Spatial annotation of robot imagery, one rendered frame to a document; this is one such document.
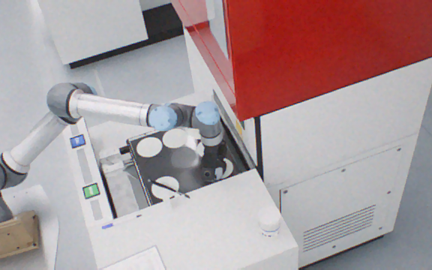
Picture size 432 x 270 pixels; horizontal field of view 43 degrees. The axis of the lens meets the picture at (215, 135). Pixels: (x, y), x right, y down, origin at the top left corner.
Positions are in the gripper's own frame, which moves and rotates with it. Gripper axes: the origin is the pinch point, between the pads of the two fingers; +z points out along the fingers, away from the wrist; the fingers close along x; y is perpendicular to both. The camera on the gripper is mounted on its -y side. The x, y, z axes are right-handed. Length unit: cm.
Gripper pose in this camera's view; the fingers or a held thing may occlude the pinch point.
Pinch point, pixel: (216, 178)
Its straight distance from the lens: 203.4
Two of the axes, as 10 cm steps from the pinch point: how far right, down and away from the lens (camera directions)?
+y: 2.0, -7.5, 6.4
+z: 1.0, 6.6, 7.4
